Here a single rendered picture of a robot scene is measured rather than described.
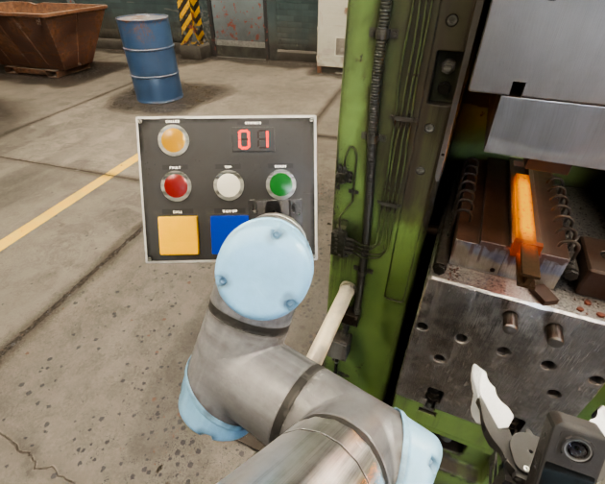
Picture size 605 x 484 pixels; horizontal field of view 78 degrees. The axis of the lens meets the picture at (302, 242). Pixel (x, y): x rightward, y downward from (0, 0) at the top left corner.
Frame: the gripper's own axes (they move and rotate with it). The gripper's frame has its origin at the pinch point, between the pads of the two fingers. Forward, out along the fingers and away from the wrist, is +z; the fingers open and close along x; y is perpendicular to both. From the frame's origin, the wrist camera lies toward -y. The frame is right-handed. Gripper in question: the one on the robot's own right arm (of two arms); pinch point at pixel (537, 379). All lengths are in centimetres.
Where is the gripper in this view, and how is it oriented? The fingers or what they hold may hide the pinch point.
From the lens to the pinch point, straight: 60.1
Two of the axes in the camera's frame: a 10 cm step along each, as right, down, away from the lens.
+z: 4.0, -5.6, 7.3
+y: 0.0, 7.9, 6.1
